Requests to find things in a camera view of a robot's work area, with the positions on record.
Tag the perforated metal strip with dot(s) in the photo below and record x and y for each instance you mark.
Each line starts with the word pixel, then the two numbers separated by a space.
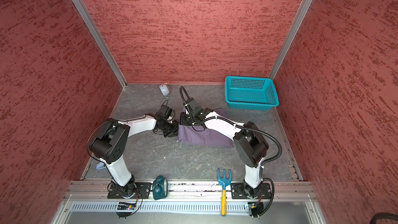
pixel 149 207

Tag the small circuit board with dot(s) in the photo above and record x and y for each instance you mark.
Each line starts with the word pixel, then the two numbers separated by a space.
pixel 255 209
pixel 125 206

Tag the teal alarm clock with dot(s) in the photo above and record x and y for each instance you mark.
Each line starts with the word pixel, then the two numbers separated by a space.
pixel 160 188

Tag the left small circuit board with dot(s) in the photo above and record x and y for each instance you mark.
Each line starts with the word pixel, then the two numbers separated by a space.
pixel 125 206

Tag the corner aluminium profile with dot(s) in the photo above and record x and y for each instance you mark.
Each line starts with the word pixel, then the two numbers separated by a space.
pixel 84 13
pixel 298 19

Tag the white egg-shaped timer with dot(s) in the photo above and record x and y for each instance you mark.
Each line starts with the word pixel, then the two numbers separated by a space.
pixel 164 90

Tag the teal plastic basket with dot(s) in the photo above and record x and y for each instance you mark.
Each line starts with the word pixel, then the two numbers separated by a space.
pixel 250 93

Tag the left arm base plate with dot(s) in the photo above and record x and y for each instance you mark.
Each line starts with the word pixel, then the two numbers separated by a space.
pixel 129 191

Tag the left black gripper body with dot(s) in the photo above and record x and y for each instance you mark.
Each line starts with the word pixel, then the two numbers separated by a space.
pixel 170 129

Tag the right small circuit board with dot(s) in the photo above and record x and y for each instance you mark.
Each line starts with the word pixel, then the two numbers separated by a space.
pixel 255 209

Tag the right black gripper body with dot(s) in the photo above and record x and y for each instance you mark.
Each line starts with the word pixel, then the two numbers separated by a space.
pixel 187 120

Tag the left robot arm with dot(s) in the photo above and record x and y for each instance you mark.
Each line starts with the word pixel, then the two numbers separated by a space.
pixel 109 144

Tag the right corner aluminium profile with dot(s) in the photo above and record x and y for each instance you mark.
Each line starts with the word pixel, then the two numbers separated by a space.
pixel 298 19

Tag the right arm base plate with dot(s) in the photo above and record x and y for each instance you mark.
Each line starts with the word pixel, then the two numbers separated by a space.
pixel 267 191

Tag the blue garden fork yellow handle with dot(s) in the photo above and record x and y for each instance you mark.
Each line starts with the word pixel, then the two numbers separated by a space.
pixel 224 180

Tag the purple trousers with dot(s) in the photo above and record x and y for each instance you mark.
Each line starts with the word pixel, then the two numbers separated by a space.
pixel 202 137

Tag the light blue plastic clip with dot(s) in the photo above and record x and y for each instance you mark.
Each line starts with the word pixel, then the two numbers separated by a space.
pixel 100 166

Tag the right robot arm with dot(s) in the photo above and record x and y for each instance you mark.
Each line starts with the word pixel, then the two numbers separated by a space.
pixel 250 143

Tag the left corner aluminium profile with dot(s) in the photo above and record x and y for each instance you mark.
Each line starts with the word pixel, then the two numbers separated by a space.
pixel 84 13

